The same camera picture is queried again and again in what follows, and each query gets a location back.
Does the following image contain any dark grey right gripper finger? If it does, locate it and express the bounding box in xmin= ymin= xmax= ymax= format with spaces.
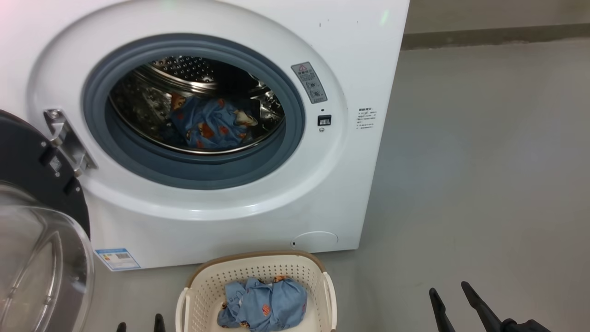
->
xmin=461 ymin=281 xmax=507 ymax=332
xmin=429 ymin=288 xmax=457 ymax=332

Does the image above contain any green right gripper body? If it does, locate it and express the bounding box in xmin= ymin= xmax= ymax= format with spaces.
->
xmin=501 ymin=318 xmax=551 ymax=332

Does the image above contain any blue bear-print garment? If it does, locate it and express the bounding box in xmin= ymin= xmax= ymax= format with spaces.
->
xmin=170 ymin=96 xmax=259 ymax=150
xmin=217 ymin=276 xmax=308 ymax=332

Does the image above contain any black round glass washer door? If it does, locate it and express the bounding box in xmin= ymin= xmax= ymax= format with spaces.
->
xmin=0 ymin=109 xmax=96 ymax=332

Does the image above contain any white front-load washing machine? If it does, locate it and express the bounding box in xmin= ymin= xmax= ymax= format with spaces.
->
xmin=0 ymin=0 xmax=411 ymax=273

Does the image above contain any grey rubber door gasket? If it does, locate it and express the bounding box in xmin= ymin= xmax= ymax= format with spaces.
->
xmin=82 ymin=33 xmax=306 ymax=190

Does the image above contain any metal door hinge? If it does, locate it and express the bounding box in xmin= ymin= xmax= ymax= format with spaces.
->
xmin=44 ymin=109 xmax=98 ymax=177

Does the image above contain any stainless steel washer drum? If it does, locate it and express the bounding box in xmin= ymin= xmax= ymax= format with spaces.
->
xmin=109 ymin=55 xmax=286 ymax=155

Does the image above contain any cream perforated plastic laundry basket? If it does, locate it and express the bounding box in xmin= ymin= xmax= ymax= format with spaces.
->
xmin=175 ymin=250 xmax=338 ymax=332

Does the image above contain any blue energy label sticker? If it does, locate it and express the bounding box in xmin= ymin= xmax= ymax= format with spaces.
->
xmin=94 ymin=248 xmax=141 ymax=272

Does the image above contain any round white filter cover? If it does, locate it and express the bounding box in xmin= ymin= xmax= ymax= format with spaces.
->
xmin=291 ymin=231 xmax=339 ymax=252

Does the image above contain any small black text label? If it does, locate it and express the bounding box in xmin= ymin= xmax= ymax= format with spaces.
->
xmin=356 ymin=107 xmax=378 ymax=130

